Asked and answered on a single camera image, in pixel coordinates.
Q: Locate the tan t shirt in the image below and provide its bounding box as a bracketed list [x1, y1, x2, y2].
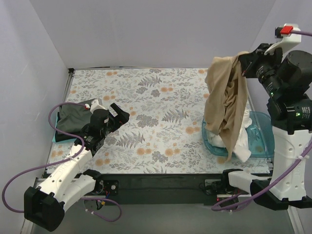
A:
[204, 51, 248, 162]

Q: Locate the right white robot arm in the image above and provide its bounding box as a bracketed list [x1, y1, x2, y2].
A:
[220, 43, 312, 211]

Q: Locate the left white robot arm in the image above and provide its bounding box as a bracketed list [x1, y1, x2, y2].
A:
[24, 99, 130, 232]

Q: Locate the dark grey folded t shirt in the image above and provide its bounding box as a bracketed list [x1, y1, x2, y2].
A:
[57, 99, 93, 134]

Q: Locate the floral table cloth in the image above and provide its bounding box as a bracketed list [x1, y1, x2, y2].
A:
[65, 68, 270, 174]

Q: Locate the black folded t shirt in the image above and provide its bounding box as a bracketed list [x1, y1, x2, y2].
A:
[52, 112, 84, 143]

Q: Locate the teal folded t shirt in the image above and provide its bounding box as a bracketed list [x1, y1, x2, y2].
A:
[52, 112, 75, 143]

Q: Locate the teal plastic basket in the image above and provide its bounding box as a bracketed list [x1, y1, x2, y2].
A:
[202, 111, 274, 158]

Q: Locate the white t shirt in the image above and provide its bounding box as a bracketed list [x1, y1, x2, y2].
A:
[206, 111, 252, 162]

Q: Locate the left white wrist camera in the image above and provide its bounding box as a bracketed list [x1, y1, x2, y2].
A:
[84, 98, 107, 114]

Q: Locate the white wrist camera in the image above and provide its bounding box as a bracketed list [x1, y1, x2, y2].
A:
[264, 23, 301, 55]
[84, 98, 107, 114]

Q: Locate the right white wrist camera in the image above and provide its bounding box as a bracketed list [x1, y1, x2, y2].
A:
[264, 23, 301, 55]

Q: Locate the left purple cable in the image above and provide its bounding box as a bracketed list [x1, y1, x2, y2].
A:
[1, 102, 122, 222]

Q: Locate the purple cable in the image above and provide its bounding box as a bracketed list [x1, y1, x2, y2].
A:
[211, 29, 312, 212]
[1, 102, 122, 222]

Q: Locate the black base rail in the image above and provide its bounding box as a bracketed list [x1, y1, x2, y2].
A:
[41, 170, 252, 205]

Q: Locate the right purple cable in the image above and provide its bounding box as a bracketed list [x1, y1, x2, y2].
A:
[211, 29, 312, 212]

